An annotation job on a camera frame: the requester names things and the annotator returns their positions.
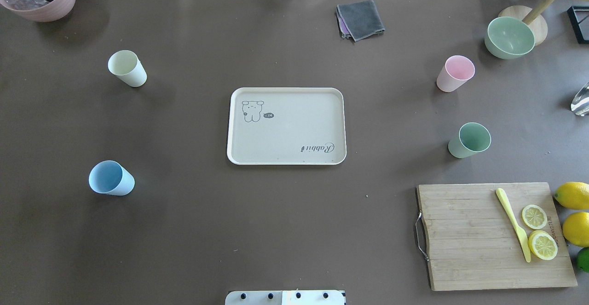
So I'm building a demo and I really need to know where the green plastic cup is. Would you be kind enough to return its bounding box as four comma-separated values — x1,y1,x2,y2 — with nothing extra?
448,122,491,159

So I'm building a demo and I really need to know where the blue plastic cup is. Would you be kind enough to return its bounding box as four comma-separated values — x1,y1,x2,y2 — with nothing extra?
88,160,135,196

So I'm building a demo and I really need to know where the cream rabbit tray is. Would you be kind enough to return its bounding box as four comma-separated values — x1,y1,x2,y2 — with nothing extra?
226,87,347,165

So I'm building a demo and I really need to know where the black tray with glasses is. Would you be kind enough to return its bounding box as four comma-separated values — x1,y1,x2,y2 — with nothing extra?
566,6,589,44

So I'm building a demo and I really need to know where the grey folded cloth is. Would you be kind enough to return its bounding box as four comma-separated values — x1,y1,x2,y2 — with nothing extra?
336,0,385,42

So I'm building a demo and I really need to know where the pink plastic cup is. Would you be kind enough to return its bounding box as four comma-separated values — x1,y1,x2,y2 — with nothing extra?
436,55,475,92

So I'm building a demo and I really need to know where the cream plastic cup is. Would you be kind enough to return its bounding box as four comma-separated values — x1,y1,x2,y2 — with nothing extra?
108,51,147,87

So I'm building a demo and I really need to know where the wooden cutting board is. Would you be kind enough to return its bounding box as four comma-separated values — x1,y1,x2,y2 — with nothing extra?
416,183,577,292

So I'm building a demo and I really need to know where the yellow plastic knife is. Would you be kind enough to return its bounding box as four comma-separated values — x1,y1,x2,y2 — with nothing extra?
495,188,531,263

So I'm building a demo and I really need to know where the green bowl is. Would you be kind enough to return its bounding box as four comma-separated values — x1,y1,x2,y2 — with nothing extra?
484,17,536,60

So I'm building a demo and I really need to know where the lemon half slice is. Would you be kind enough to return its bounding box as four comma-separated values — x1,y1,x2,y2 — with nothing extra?
528,230,558,260
521,204,548,230

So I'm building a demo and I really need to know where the wooden cup tree stand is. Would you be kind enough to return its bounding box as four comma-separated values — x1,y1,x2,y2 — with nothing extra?
498,0,587,46

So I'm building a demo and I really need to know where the yellow lemon outer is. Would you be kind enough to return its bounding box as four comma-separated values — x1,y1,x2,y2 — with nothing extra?
554,182,589,209

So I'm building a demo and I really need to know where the yellow lemon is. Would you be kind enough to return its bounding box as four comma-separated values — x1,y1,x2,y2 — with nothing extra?
562,212,589,247
554,182,589,209

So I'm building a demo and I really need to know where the clear textured glass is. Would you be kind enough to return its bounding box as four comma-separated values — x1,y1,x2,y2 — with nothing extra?
570,82,589,116

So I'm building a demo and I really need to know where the yellow lemon middle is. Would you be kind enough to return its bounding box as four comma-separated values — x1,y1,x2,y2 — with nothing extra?
562,212,589,247

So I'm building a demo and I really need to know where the green lime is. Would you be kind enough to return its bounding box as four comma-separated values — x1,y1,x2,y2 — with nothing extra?
576,247,589,273

